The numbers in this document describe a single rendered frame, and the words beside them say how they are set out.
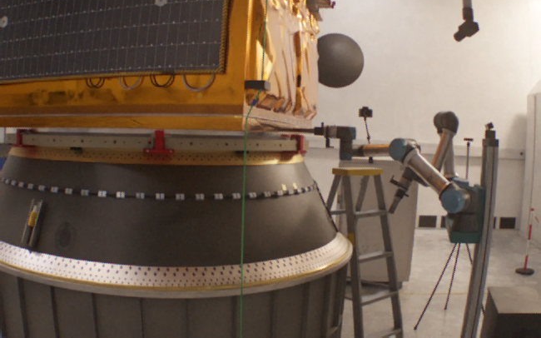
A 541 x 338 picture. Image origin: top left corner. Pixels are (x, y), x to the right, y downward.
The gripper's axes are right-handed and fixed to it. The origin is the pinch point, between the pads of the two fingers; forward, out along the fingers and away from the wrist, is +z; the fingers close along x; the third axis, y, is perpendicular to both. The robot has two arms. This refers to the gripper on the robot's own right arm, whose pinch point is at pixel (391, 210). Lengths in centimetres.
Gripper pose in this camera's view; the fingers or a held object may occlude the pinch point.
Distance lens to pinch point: 319.2
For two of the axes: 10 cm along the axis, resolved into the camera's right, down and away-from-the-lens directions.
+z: -4.5, 8.9, -0.1
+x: 1.3, 0.8, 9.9
